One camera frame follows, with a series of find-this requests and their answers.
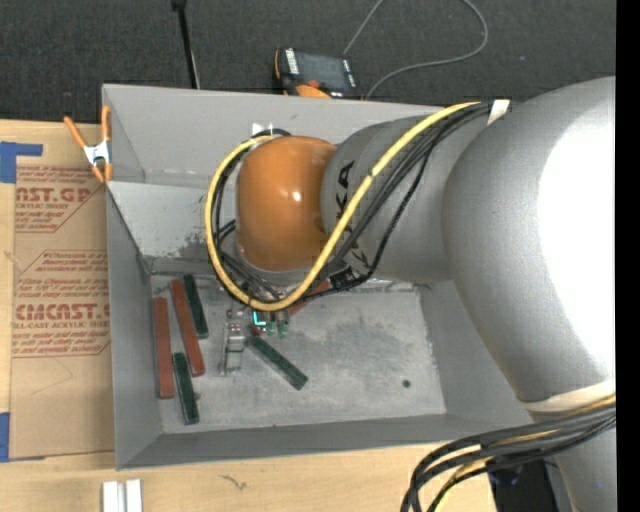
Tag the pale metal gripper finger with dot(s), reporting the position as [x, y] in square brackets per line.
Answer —
[224, 356]
[237, 350]

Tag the red-brown flat block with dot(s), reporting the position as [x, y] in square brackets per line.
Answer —
[163, 350]
[188, 330]

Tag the dark green flat block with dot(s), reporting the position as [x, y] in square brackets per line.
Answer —
[185, 390]
[196, 307]
[280, 364]

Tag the grey metal bin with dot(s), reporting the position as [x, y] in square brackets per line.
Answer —
[350, 350]

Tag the brown cardboard board red print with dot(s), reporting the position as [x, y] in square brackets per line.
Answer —
[60, 350]

